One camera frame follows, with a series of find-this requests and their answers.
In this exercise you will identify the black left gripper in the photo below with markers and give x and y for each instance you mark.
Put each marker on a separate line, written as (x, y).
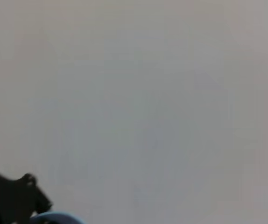
(1, 200)

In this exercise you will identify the blue bowl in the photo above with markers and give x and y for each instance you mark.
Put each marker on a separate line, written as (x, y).
(54, 219)

